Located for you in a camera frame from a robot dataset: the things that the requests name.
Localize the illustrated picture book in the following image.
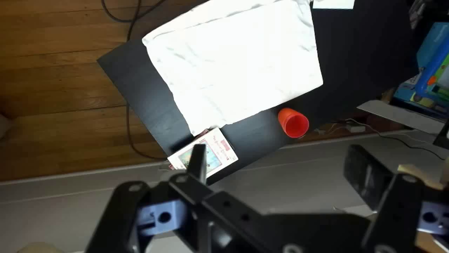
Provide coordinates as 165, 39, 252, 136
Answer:
165, 126, 240, 180

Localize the orange plastic cup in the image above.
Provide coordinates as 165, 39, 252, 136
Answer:
276, 107, 311, 141

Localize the white flat board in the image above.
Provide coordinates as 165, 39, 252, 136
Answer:
356, 98, 446, 136

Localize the black floor cable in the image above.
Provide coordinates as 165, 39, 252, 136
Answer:
99, 0, 167, 162

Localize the white paper sheet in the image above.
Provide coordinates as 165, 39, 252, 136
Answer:
311, 0, 356, 11

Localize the white cloth towel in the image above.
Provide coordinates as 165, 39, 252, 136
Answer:
140, 0, 325, 138

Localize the blue toy box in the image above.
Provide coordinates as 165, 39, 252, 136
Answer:
391, 20, 449, 117

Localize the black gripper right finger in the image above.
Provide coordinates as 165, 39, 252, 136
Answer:
362, 163, 449, 253

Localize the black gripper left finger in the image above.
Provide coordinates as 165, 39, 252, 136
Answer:
85, 143, 209, 253

